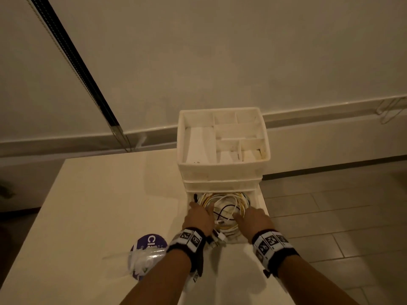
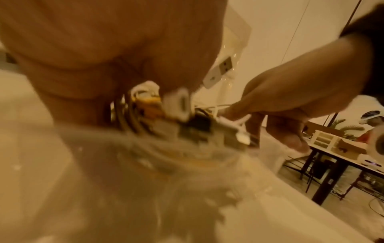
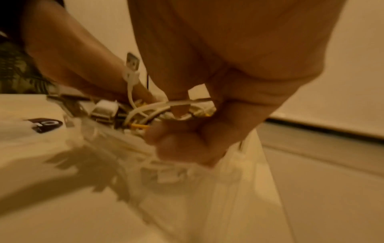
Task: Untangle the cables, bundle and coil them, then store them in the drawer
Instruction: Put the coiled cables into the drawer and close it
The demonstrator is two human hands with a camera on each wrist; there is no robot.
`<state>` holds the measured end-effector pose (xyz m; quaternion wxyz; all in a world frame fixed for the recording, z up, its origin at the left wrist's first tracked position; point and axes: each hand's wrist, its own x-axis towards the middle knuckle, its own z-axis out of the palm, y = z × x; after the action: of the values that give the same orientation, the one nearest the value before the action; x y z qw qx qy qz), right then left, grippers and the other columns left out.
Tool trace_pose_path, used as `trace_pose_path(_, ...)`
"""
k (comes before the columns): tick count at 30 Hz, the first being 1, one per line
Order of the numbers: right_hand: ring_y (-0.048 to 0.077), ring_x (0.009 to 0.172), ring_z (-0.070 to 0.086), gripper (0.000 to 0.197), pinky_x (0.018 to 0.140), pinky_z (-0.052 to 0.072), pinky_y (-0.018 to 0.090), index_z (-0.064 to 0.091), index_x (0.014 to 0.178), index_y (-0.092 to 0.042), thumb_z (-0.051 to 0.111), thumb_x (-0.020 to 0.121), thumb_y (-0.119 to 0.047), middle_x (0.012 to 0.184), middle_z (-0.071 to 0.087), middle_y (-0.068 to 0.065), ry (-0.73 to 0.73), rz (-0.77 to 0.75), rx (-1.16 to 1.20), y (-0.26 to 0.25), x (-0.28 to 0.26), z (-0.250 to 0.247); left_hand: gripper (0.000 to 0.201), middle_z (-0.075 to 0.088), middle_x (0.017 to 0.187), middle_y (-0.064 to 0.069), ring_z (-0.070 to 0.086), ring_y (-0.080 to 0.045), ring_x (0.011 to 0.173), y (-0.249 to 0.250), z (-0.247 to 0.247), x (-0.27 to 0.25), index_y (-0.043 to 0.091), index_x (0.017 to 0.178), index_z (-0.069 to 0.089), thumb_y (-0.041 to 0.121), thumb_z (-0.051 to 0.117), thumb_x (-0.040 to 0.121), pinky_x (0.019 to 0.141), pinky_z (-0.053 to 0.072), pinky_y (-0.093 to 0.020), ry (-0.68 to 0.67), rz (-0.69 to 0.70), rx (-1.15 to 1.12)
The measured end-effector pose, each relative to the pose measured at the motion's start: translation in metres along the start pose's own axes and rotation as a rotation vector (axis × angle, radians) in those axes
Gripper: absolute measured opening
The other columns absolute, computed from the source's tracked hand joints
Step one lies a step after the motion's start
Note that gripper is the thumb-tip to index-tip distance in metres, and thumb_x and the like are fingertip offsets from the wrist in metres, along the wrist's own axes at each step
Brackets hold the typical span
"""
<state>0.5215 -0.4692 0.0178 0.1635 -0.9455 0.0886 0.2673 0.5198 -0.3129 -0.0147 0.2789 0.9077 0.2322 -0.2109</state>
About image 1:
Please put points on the metal wall strip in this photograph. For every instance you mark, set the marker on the metal wall strip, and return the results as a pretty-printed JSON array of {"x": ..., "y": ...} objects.
[{"x": 79, "y": 66}]

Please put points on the black wristband with markers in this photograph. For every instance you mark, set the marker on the black wristband with markers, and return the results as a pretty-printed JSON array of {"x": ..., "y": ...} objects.
[
  {"x": 273, "y": 247},
  {"x": 189, "y": 242}
]

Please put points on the person's left hand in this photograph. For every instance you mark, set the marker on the person's left hand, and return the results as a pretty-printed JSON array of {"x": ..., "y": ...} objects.
[{"x": 198, "y": 219}]

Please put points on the black right wristband with markers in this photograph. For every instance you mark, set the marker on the black right wristband with markers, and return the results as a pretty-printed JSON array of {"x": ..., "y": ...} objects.
[{"x": 273, "y": 247}]

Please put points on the white plastic drawer organizer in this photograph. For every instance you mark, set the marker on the white plastic drawer organizer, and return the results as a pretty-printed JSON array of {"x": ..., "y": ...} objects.
[{"x": 222, "y": 174}]

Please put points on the person's right forearm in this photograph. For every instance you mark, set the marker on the person's right forearm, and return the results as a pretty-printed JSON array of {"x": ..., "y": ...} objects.
[{"x": 311, "y": 282}]

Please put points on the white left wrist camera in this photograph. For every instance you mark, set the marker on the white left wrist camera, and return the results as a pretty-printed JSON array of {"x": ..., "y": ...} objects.
[{"x": 194, "y": 276}]

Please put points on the round purple label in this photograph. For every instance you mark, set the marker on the round purple label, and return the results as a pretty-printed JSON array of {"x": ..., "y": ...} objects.
[{"x": 149, "y": 241}]

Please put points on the person's right hand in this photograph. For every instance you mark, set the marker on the person's right hand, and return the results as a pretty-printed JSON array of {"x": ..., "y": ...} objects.
[{"x": 254, "y": 223}]

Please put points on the black left wristband with markers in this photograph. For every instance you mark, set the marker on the black left wristband with markers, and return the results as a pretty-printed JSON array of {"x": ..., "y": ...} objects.
[{"x": 189, "y": 242}]

